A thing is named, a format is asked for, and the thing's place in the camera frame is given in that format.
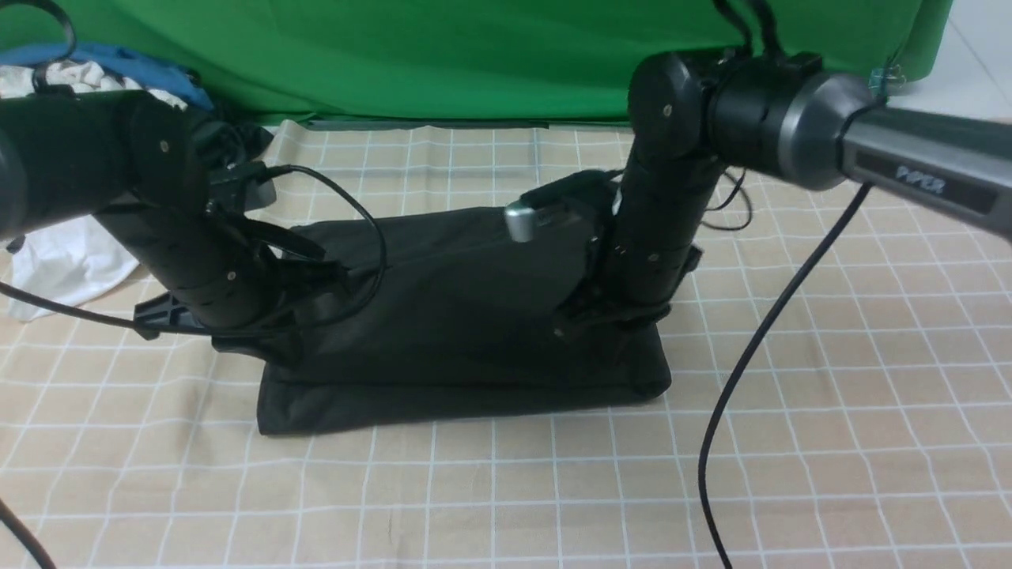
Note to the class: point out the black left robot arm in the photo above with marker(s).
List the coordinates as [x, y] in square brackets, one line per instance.
[127, 160]

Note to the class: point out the white crumpled garment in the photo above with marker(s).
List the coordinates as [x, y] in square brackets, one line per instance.
[74, 262]

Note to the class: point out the blue binder clip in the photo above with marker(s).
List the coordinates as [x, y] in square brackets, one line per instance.
[887, 79]

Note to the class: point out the beige checkered tablecloth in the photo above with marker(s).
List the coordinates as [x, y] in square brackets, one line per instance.
[871, 431]

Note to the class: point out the blue crumpled garment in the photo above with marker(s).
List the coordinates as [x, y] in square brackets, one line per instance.
[149, 71]

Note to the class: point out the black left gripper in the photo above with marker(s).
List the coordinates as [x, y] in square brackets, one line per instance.
[225, 273]

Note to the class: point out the green backdrop cloth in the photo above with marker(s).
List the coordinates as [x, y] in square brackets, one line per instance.
[544, 61]

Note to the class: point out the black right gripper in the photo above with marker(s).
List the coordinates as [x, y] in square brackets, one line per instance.
[643, 256]

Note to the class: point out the dark crumpled garment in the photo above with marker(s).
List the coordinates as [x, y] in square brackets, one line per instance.
[220, 140]

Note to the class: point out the dark gray long-sleeve shirt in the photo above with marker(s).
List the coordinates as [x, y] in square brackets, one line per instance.
[463, 327]

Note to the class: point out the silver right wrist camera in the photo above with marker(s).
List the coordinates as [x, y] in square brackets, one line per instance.
[545, 213]

